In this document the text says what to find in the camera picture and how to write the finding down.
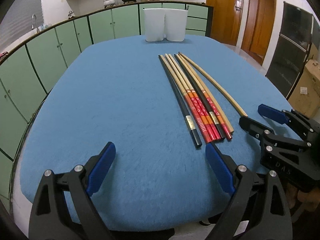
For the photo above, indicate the white cooking pot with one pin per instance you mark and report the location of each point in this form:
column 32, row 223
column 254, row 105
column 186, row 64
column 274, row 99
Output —
column 110, row 2

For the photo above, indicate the red patterned bamboo chopstick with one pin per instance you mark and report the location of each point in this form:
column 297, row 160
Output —
column 209, row 130
column 219, row 118
column 214, row 127
column 203, row 130

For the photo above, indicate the large cardboard box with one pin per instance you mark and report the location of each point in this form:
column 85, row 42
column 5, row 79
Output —
column 307, row 87

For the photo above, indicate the plain bamboo chopstick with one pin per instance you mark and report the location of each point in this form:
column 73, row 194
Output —
column 225, row 118
column 225, row 92

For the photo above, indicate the black chopstick with silver band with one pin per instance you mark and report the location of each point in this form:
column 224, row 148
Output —
column 189, row 122
column 213, row 117

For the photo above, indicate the metal faucet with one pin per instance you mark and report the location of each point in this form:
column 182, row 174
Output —
column 34, row 20

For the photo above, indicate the white twin chopstick holder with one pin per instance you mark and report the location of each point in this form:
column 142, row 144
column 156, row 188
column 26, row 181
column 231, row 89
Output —
column 155, row 25

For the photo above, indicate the row of green base cabinets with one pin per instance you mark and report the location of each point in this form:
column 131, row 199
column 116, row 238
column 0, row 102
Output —
column 37, row 55

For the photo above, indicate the small metal kettle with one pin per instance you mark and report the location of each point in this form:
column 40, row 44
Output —
column 71, row 15

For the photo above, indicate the blue tablecloth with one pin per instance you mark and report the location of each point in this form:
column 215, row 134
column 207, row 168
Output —
column 112, row 92

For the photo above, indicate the person's right hand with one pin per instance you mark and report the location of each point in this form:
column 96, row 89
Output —
column 310, row 200

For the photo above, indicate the window blinds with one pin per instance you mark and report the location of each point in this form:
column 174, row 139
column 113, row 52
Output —
column 25, row 12

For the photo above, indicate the wooden door with frame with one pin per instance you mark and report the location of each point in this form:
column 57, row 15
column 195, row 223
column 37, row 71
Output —
column 260, row 22

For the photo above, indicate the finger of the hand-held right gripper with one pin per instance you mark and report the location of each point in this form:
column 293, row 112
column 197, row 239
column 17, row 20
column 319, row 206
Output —
column 252, row 125
column 271, row 112

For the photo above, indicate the closed wooden door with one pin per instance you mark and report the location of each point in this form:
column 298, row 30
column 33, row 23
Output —
column 222, row 12

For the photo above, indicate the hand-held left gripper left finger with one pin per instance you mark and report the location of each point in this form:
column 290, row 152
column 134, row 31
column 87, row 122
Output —
column 101, row 170

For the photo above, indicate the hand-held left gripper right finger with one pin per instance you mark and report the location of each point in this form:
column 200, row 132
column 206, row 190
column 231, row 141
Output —
column 220, row 167

